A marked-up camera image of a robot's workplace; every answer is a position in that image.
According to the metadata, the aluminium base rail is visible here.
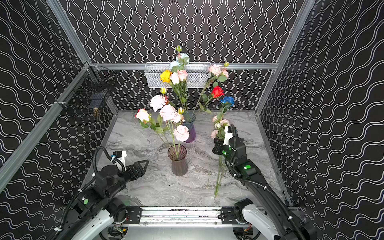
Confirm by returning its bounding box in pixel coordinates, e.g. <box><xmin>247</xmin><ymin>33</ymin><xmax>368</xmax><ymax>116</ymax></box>
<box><xmin>61</xmin><ymin>205</ymin><xmax>301</xmax><ymax>228</ymax></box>

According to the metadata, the large red rose stem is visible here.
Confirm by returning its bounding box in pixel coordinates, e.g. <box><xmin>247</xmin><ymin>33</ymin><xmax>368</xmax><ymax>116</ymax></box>
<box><xmin>199</xmin><ymin>86</ymin><xmax>224</xmax><ymax>113</ymax></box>

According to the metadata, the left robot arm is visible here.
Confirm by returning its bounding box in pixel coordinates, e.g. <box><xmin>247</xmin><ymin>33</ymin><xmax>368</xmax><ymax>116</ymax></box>
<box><xmin>51</xmin><ymin>160</ymin><xmax>149</xmax><ymax>240</ymax></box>

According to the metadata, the blue purple glass vase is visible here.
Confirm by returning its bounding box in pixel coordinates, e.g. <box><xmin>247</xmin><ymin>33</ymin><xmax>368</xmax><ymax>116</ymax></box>
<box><xmin>183</xmin><ymin>111</ymin><xmax>197</xmax><ymax>143</ymax></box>

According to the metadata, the black wire wall basket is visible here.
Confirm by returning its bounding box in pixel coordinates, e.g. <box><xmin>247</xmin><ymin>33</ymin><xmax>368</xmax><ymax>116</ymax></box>
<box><xmin>58</xmin><ymin>64</ymin><xmax>118</xmax><ymax>122</ymax></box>

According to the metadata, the yellow rose stem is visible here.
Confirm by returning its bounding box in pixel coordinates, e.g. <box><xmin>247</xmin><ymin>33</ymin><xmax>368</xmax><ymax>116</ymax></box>
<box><xmin>160</xmin><ymin>70</ymin><xmax>185</xmax><ymax>114</ymax></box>

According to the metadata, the pink peony spray stem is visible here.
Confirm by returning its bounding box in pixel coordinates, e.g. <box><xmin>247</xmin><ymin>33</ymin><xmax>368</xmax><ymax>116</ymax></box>
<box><xmin>193</xmin><ymin>62</ymin><xmax>229</xmax><ymax>113</ymax></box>

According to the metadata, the white flower stem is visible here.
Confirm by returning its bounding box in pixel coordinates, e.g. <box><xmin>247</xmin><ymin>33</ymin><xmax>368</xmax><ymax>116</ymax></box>
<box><xmin>168</xmin><ymin>44</ymin><xmax>191</xmax><ymax>112</ymax></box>

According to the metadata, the cream white rose stem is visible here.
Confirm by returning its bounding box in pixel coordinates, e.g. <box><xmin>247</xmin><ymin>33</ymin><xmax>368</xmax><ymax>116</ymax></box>
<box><xmin>170</xmin><ymin>73</ymin><xmax>185</xmax><ymax>110</ymax></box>

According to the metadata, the dark pink glass vase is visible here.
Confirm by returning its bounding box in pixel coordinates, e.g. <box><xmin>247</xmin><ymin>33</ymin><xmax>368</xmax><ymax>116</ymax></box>
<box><xmin>167</xmin><ymin>145</ymin><xmax>189</xmax><ymax>177</ymax></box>

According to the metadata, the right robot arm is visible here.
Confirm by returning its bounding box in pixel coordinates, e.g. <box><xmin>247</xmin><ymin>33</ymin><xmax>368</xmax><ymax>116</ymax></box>
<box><xmin>212</xmin><ymin>137</ymin><xmax>317</xmax><ymax>240</ymax></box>

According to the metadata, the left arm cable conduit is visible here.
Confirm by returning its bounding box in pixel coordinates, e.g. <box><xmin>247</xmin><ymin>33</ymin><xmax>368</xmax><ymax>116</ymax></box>
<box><xmin>50</xmin><ymin>146</ymin><xmax>125</xmax><ymax>240</ymax></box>

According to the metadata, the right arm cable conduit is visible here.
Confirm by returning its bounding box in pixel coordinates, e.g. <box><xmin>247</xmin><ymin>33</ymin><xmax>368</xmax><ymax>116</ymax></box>
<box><xmin>226</xmin><ymin>124</ymin><xmax>307</xmax><ymax>240</ymax></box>

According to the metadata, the large pink peony spray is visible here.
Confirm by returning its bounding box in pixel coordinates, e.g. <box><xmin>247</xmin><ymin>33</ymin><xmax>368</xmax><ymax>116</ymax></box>
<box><xmin>149</xmin><ymin>88</ymin><xmax>190</xmax><ymax>160</ymax></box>

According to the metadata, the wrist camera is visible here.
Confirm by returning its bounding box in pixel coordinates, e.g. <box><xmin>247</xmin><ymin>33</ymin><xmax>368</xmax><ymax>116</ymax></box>
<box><xmin>223</xmin><ymin>126</ymin><xmax>233</xmax><ymax>146</ymax></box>
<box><xmin>111</xmin><ymin>151</ymin><xmax>127</xmax><ymax>171</ymax></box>

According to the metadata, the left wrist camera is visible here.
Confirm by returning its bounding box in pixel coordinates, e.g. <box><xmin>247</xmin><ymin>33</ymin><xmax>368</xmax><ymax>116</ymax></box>
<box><xmin>111</xmin><ymin>151</ymin><xmax>127</xmax><ymax>171</ymax></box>

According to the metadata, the pink rosebud stem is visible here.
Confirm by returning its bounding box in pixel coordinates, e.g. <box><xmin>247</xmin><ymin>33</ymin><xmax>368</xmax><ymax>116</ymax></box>
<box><xmin>178</xmin><ymin>70</ymin><xmax>188</xmax><ymax>110</ymax></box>

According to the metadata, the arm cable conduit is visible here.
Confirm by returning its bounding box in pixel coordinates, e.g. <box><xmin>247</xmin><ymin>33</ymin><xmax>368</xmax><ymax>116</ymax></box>
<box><xmin>50</xmin><ymin>146</ymin><xmax>125</xmax><ymax>240</ymax></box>
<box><xmin>226</xmin><ymin>124</ymin><xmax>307</xmax><ymax>240</ymax></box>

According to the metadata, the cream pink rose stem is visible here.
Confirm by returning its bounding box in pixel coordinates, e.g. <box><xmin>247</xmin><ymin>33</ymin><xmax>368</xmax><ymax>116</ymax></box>
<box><xmin>136</xmin><ymin>105</ymin><xmax>180</xmax><ymax>147</ymax></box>

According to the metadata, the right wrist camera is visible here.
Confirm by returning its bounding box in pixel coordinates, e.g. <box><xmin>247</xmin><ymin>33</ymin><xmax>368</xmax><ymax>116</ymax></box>
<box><xmin>223</xmin><ymin>126</ymin><xmax>233</xmax><ymax>146</ymax></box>

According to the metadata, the white mesh wall basket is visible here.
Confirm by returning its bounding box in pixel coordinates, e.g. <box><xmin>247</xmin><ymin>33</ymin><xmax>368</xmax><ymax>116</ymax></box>
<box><xmin>145</xmin><ymin>62</ymin><xmax>211</xmax><ymax>89</ymax></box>

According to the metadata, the pink spray flower stem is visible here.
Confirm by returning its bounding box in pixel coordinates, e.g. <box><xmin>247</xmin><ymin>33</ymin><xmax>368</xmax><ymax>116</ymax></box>
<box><xmin>206</xmin><ymin>115</ymin><xmax>231</xmax><ymax>199</ymax></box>

